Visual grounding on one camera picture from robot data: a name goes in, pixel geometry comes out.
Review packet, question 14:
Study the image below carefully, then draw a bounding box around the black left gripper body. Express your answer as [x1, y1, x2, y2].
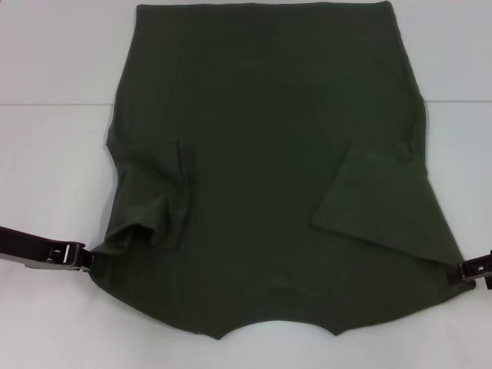
[0, 225, 53, 268]

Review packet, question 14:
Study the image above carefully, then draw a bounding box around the dark green t-shirt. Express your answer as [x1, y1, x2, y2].
[88, 2, 466, 341]

